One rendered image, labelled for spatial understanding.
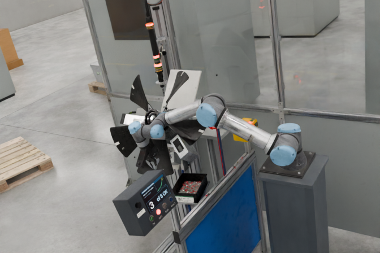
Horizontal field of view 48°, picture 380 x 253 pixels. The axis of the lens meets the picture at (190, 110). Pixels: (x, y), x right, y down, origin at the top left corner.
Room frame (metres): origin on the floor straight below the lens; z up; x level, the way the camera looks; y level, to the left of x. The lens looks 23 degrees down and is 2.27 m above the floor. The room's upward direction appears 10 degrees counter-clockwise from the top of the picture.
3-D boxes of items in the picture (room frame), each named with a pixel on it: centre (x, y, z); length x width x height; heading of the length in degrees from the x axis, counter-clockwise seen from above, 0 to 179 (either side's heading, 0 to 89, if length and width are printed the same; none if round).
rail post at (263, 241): (2.51, -0.35, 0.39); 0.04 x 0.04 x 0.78; 52
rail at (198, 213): (2.17, -0.09, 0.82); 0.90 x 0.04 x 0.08; 142
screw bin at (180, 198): (2.21, 0.09, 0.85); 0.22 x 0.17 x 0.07; 158
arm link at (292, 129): (1.99, -0.49, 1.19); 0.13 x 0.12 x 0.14; 153
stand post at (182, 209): (2.63, 0.18, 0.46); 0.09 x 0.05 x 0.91; 52
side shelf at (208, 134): (2.97, -0.11, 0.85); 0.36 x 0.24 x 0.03; 52
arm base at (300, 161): (2.00, -0.49, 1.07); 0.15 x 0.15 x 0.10
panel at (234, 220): (2.17, -0.09, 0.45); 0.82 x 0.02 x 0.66; 142
